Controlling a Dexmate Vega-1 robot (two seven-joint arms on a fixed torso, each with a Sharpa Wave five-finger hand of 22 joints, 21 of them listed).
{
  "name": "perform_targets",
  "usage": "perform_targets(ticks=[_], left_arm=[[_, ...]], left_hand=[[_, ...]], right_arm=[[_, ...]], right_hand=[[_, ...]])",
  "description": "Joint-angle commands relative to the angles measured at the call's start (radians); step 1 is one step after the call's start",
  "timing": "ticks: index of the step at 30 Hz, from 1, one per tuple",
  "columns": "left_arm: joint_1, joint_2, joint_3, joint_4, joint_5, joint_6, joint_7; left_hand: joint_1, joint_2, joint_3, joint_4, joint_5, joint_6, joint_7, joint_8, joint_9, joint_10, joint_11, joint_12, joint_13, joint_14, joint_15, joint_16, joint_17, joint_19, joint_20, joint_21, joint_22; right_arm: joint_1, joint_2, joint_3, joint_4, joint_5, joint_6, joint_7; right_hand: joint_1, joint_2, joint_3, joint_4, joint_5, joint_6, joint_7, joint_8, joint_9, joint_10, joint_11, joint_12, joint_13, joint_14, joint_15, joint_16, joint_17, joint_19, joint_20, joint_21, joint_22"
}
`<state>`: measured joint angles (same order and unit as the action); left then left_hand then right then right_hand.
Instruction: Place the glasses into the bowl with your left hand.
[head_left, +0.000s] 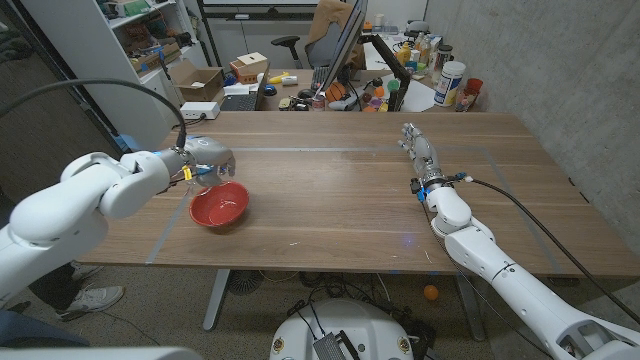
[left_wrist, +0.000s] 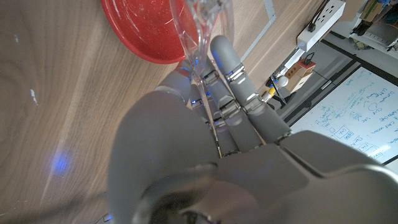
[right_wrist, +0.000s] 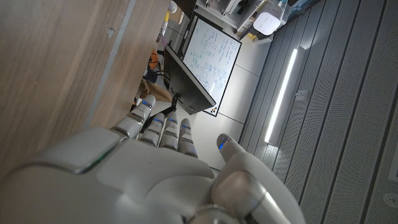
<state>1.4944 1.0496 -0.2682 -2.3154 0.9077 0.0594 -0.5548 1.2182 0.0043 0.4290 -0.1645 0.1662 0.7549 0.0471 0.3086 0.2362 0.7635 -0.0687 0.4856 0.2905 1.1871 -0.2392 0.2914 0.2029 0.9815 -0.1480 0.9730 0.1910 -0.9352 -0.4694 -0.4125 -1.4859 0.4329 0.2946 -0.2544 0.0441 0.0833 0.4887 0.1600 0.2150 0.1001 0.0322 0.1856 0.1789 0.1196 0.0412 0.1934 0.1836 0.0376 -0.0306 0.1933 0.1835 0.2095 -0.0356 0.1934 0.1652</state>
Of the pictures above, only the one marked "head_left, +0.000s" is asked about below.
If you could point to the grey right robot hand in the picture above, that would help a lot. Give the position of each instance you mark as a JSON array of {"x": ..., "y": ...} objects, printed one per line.
[{"x": 425, "y": 155}]

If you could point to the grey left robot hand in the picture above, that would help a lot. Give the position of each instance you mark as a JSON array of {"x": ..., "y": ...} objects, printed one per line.
[{"x": 207, "y": 152}]

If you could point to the clear frame glasses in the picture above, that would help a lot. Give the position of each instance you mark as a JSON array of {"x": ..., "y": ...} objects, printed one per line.
[{"x": 222, "y": 175}]

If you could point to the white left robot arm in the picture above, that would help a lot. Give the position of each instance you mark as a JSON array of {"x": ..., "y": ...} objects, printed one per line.
[{"x": 75, "y": 210}]

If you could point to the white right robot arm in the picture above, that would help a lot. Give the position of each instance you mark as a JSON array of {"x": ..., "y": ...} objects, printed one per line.
[{"x": 490, "y": 255}]

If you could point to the red bowl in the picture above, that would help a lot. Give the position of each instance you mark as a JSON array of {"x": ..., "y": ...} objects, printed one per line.
[{"x": 220, "y": 210}]

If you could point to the white power box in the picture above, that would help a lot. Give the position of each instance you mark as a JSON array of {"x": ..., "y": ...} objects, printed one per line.
[{"x": 200, "y": 110}]

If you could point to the white paper sheet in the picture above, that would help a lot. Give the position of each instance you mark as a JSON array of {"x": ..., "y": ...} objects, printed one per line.
[{"x": 420, "y": 97}]

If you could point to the black laptop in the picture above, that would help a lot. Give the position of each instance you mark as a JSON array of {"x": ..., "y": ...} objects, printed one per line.
[{"x": 240, "y": 101}]

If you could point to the open cardboard box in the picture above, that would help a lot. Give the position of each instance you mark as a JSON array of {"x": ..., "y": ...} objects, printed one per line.
[{"x": 200, "y": 87}]

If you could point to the white canister blue label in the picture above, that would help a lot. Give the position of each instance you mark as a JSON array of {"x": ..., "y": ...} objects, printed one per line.
[{"x": 448, "y": 85}]

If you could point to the white game controller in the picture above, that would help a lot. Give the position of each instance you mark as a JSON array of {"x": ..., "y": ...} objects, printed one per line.
[{"x": 342, "y": 105}]

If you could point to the small wooden box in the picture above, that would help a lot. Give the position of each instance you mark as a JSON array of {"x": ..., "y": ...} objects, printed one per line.
[{"x": 250, "y": 65}]

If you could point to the yellow bottle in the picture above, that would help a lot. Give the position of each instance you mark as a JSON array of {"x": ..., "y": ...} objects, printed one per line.
[{"x": 403, "y": 54}]

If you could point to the yellow toy banana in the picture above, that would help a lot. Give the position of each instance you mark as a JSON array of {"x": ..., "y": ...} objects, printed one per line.
[{"x": 279, "y": 77}]

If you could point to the orange toy basketball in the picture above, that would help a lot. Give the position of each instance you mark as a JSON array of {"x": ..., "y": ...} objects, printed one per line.
[{"x": 335, "y": 91}]

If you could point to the wooden desk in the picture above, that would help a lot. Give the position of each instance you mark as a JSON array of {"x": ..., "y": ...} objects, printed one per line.
[{"x": 302, "y": 82}]

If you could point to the round grey grille disc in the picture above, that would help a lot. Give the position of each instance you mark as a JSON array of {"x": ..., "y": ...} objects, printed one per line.
[{"x": 245, "y": 281}]

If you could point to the black computer monitor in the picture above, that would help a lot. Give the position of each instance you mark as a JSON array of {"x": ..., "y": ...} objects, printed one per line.
[{"x": 345, "y": 45}]

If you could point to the small orange ball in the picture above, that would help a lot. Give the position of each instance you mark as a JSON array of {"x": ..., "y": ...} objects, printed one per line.
[{"x": 431, "y": 292}]

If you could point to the white shelf unit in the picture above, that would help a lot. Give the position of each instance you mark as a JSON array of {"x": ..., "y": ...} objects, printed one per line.
[{"x": 100, "y": 65}]

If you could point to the grey office chair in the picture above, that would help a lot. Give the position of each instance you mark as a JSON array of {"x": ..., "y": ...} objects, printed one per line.
[{"x": 325, "y": 50}]

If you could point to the grey metal table leg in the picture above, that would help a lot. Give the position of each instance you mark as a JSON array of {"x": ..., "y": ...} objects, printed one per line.
[
  {"x": 216, "y": 300},
  {"x": 470, "y": 307}
]

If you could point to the tan jacket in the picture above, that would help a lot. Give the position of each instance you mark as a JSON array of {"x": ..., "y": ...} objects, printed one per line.
[{"x": 327, "y": 15}]

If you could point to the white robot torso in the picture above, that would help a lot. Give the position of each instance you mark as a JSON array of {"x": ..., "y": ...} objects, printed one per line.
[{"x": 360, "y": 325}]

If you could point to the person in dark trousers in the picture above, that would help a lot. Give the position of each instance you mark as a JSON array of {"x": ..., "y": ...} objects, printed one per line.
[{"x": 95, "y": 300}]

